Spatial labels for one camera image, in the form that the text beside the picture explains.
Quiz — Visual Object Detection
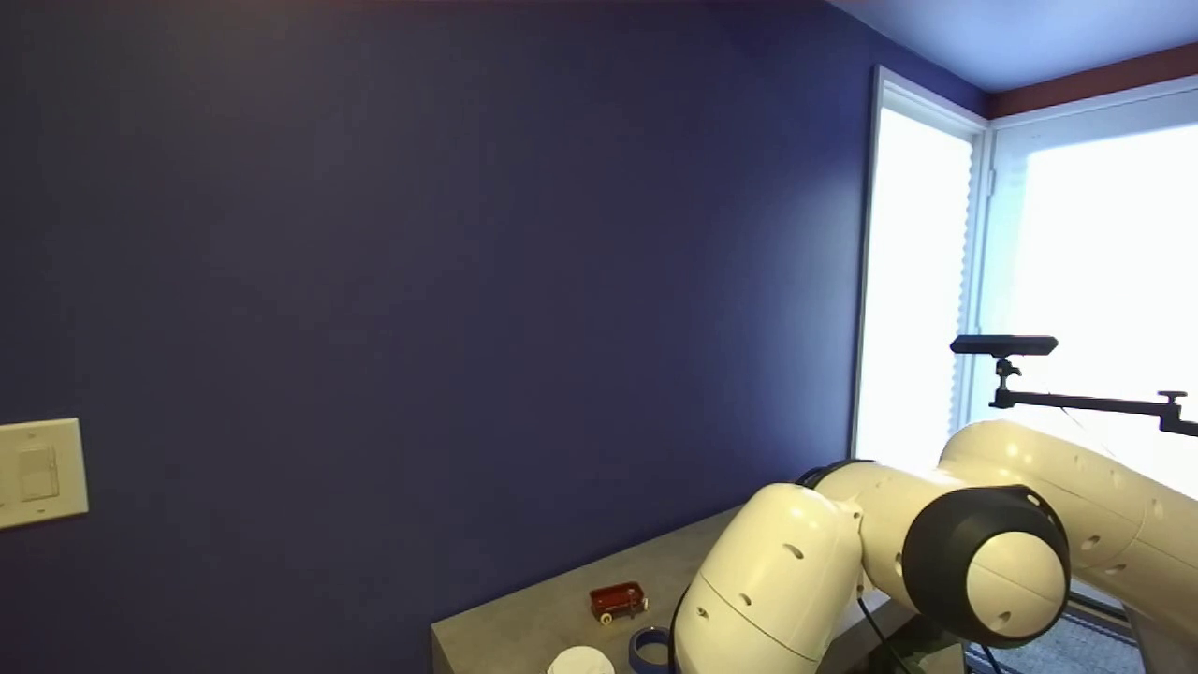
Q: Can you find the white wall light switch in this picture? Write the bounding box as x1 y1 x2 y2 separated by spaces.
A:
0 415 95 535

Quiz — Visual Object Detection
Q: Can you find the black stereo camera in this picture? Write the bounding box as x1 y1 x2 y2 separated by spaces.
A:
949 328 1064 363

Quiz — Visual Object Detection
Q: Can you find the wide white framed window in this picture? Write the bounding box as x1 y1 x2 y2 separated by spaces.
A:
979 69 1198 500

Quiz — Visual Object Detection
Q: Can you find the small red box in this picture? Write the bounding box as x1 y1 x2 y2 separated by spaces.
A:
590 581 653 624

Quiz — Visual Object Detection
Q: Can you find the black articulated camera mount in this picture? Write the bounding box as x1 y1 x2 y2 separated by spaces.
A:
989 351 1198 441

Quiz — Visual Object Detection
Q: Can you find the white coffee cup with lid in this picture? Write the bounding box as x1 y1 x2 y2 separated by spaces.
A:
545 641 618 674

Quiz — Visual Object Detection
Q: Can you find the narrow white framed window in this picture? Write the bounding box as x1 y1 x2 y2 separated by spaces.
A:
855 68 995 478

